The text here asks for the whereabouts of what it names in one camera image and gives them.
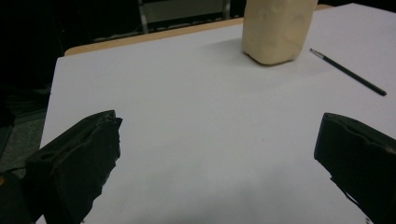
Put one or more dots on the cream pen holder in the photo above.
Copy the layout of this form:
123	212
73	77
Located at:
275	29

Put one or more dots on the black pen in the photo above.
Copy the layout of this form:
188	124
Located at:
348	72

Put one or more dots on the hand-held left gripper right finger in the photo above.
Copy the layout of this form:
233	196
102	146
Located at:
361	161

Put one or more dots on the white paper table cover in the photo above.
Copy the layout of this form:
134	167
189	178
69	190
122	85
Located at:
218	124

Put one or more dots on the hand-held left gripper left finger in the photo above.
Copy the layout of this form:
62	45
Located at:
74	168

